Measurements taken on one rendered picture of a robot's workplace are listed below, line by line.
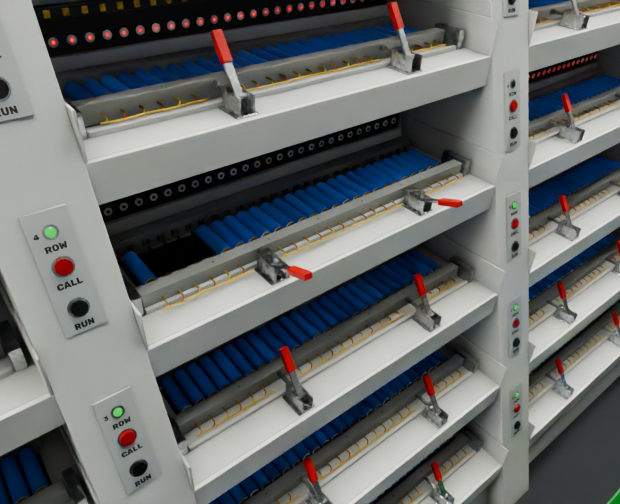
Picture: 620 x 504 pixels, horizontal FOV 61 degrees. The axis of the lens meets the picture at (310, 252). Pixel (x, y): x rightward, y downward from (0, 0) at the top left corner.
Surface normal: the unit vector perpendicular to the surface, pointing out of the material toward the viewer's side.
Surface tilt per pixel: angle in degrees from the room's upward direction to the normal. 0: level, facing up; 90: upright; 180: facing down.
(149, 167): 107
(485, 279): 90
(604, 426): 0
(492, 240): 90
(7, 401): 17
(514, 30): 90
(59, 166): 90
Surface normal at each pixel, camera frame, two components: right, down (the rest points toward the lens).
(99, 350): 0.60, 0.22
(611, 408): -0.16, -0.91
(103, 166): 0.62, 0.48
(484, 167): -0.78, 0.35
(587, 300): 0.03, -0.80
